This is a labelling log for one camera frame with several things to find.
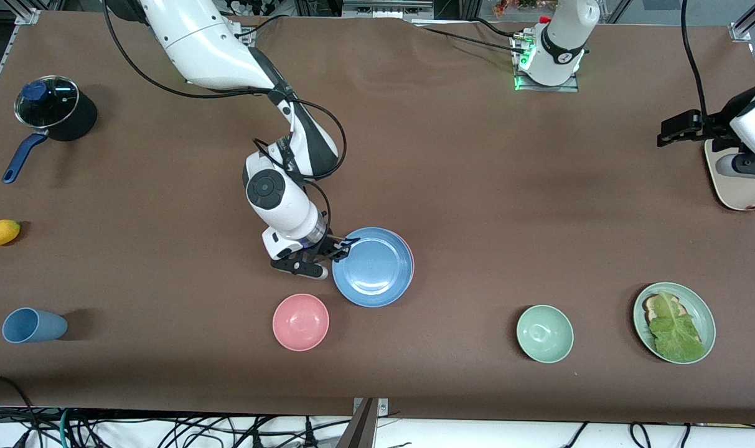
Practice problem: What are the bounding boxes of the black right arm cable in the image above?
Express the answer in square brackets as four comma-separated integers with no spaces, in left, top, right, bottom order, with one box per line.
[102,0,348,250]

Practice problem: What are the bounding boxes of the toasted bread slice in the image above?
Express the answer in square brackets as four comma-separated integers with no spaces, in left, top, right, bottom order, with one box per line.
[642,294,683,324]

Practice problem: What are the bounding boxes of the fabric table cover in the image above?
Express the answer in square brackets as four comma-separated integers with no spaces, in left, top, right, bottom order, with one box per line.
[0,11,755,425]

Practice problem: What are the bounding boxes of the green lettuce leaf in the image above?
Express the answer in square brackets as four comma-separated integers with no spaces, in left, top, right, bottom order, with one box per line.
[648,291,706,363]

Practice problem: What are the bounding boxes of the black pot with blue handle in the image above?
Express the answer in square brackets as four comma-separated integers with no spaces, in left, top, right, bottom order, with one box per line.
[2,87,98,185]

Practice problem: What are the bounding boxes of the small metal table bracket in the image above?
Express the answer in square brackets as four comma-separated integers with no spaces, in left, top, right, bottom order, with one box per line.
[352,397,390,416]

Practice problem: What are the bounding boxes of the orange flower decoration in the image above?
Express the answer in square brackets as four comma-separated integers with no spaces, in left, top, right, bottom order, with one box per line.
[492,0,543,18]

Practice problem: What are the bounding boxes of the small green bowl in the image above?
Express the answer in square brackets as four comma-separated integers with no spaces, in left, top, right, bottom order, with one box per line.
[516,304,574,364]

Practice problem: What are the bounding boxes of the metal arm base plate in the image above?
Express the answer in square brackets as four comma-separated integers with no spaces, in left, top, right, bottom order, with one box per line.
[515,34,580,93]

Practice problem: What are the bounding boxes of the blue cup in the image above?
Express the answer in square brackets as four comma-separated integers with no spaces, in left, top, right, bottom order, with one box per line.
[2,307,68,344]

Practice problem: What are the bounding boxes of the grey metal frame fixture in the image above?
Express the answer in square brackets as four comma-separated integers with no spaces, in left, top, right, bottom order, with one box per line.
[342,0,435,19]

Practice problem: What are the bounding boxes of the dark slanted beam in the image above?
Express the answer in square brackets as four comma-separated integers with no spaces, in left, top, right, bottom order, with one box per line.
[335,398,379,448]

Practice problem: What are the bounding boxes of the small pink bowl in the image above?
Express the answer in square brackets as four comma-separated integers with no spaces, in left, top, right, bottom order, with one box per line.
[272,293,330,352]

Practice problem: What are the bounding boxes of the aluminium frame profile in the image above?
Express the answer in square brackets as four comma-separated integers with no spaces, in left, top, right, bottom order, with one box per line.
[729,0,755,43]

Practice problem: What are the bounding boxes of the black base cable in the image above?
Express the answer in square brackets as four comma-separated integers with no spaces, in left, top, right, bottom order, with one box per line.
[246,12,294,39]
[415,24,530,55]
[471,17,521,39]

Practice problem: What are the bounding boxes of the green plate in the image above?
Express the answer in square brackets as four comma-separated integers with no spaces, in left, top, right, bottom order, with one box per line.
[632,282,717,365]

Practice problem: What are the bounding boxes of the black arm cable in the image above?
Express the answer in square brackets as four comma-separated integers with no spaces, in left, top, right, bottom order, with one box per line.
[681,0,711,125]
[102,0,348,250]

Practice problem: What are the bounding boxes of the pink shallow plate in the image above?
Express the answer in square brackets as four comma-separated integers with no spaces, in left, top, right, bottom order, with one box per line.
[387,229,415,290]

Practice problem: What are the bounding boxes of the power strip with plugs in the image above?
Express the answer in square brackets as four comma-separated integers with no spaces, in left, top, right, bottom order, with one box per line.
[222,0,272,16]

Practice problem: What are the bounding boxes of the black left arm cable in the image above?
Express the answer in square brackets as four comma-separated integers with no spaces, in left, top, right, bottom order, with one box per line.
[681,0,711,125]

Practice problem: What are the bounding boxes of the blue shallow plate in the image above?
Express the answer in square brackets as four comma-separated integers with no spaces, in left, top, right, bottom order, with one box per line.
[332,227,413,308]

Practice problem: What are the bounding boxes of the beige toaster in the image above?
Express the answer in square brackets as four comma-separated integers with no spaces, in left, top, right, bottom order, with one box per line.
[705,140,755,212]

